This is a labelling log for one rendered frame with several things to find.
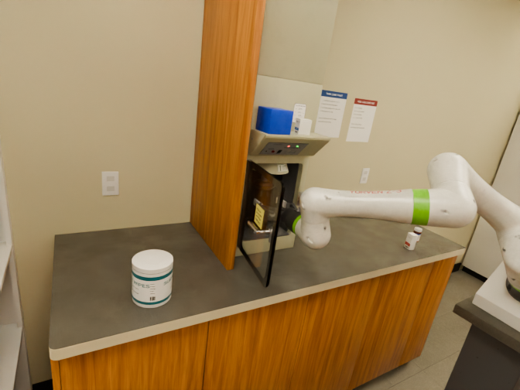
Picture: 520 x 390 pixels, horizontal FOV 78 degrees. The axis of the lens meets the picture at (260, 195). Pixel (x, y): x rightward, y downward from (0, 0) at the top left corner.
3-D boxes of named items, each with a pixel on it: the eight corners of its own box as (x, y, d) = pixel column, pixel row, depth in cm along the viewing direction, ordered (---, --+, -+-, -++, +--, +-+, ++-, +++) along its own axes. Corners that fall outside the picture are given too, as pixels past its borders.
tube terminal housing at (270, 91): (213, 232, 164) (228, 72, 139) (268, 226, 180) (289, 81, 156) (234, 256, 144) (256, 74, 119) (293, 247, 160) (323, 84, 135)
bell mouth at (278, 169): (244, 164, 152) (245, 152, 150) (275, 163, 161) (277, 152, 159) (262, 175, 137) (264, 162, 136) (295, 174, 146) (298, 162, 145)
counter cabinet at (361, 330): (67, 393, 171) (55, 242, 143) (347, 306, 275) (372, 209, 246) (69, 546, 118) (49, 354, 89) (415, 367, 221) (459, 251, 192)
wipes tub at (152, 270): (128, 289, 113) (128, 251, 109) (165, 282, 120) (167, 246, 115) (135, 313, 103) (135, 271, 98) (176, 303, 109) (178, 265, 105)
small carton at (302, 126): (293, 131, 133) (295, 117, 131) (305, 133, 134) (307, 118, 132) (297, 134, 129) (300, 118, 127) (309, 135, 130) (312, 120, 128)
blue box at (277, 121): (254, 129, 126) (258, 105, 123) (276, 130, 131) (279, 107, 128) (268, 134, 118) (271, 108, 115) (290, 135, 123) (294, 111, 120)
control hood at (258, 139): (247, 153, 129) (250, 128, 126) (310, 155, 145) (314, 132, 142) (261, 161, 120) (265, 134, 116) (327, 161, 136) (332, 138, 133)
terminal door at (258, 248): (240, 248, 142) (251, 159, 129) (267, 289, 115) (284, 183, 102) (238, 248, 141) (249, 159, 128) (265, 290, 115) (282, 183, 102)
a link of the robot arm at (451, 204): (466, 204, 107) (477, 179, 98) (473, 237, 99) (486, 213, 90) (407, 202, 112) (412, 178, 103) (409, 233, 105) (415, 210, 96)
